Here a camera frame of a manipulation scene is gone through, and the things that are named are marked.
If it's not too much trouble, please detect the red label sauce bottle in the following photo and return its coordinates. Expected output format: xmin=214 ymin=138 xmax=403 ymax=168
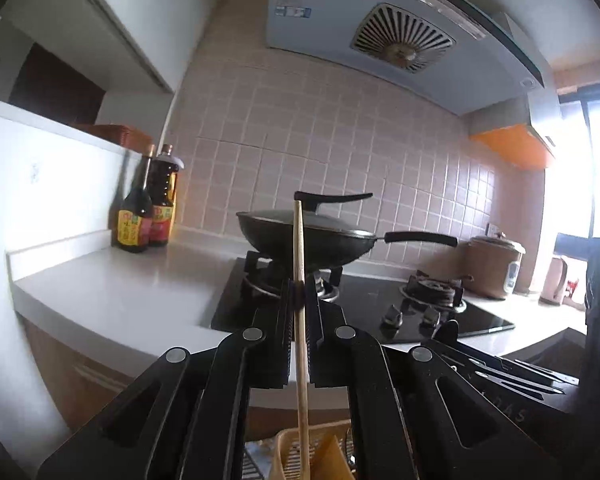
xmin=148 ymin=144 xmax=184 ymax=247

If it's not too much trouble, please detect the black frying pan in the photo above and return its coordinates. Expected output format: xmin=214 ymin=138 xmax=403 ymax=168
xmin=236 ymin=210 xmax=458 ymax=270

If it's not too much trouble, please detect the wooden chopstick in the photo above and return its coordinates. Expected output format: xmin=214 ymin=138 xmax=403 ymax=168
xmin=292 ymin=200 xmax=311 ymax=480

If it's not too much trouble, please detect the dark soy sauce bottle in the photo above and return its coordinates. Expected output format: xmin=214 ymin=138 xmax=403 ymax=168
xmin=116 ymin=144 xmax=156 ymax=254

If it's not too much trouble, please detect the brown rice cooker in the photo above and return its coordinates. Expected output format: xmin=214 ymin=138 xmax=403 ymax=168
xmin=463 ymin=235 xmax=526 ymax=300

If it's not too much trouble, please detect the black gas stove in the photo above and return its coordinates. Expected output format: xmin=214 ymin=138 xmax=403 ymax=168
xmin=211 ymin=250 xmax=514 ymax=344

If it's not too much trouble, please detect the range hood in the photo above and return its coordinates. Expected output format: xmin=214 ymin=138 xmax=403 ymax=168
xmin=266 ymin=0 xmax=558 ymax=116

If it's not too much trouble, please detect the beige plastic utensil basket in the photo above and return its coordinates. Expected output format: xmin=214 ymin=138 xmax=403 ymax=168
xmin=268 ymin=419 xmax=356 ymax=480

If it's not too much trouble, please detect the orange wall cabinet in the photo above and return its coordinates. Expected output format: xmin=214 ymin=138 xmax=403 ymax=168
xmin=469 ymin=124 xmax=553 ymax=171

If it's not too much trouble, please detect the pink electric kettle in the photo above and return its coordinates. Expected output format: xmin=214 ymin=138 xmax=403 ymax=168
xmin=540 ymin=256 xmax=569 ymax=306

